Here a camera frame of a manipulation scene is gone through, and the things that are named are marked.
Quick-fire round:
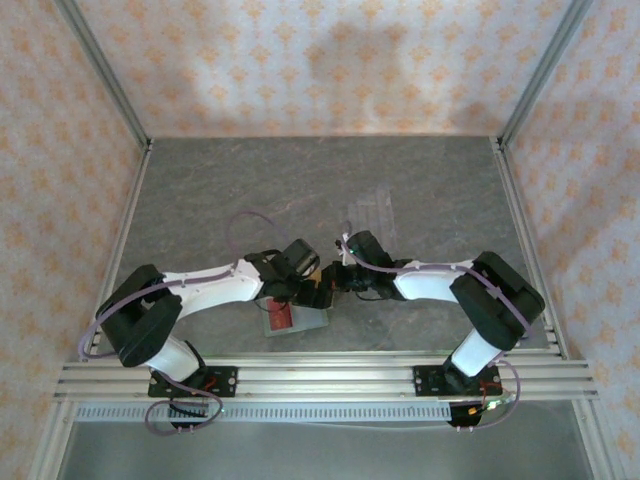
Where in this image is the red credit card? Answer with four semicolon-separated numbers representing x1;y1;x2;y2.
264;298;297;332

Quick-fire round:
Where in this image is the mint green card holder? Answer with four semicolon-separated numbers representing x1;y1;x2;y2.
259;297;331;339

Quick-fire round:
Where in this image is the clear acrylic card stand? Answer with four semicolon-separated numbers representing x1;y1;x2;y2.
342;183;401;246

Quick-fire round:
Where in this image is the grey metal sheet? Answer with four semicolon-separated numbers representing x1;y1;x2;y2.
59;422;601;480

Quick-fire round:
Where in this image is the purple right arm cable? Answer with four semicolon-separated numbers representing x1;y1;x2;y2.
339;222;534;341

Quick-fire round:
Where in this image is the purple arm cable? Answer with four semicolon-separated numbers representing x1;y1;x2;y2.
79;211;290;362
339;222;534;341

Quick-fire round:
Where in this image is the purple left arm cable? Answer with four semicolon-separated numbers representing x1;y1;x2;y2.
79;211;290;362

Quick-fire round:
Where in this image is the aluminium mounting rail beam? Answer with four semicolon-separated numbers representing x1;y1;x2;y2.
52;351;600;403

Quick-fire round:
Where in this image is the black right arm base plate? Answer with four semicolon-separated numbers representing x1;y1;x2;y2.
413;364;501;399

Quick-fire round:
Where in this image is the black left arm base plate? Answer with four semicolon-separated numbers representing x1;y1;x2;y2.
148;366;239;399

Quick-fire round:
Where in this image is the slotted grey cable duct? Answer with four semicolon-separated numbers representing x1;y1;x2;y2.
74;402;454;425

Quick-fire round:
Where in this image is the aluminium table side rail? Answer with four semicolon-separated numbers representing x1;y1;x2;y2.
491;135;629;480
27;139;154;480

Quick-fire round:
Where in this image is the black cable bracket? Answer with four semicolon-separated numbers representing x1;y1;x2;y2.
167;399;211;431
447;399;486;431

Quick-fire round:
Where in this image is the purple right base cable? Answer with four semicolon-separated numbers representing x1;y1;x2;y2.
452;357;522;432

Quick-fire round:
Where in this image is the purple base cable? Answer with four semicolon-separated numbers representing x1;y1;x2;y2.
452;357;522;432
144;379;224;435

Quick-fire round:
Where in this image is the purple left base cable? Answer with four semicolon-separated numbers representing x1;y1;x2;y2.
144;379;224;435

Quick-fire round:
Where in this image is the aluminium corner post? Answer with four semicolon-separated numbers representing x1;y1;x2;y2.
498;0;597;149
53;0;153;151

